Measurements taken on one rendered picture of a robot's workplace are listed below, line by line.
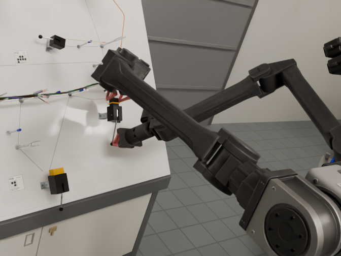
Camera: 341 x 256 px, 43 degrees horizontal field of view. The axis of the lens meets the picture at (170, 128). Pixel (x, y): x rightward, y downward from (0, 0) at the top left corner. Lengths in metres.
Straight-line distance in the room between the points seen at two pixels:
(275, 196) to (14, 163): 0.96
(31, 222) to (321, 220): 1.03
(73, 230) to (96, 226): 0.12
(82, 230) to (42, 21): 0.82
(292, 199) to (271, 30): 4.18
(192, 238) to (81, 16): 1.83
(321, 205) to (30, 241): 1.16
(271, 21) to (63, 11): 3.35
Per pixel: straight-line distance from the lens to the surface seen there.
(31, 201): 1.52
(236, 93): 1.44
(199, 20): 4.05
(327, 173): 0.83
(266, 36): 4.84
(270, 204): 0.76
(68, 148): 1.60
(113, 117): 1.62
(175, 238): 3.01
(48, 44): 1.62
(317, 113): 1.33
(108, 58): 0.99
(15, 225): 1.51
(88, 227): 1.82
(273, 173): 0.77
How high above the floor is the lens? 1.83
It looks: 24 degrees down
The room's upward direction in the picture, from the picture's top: 19 degrees clockwise
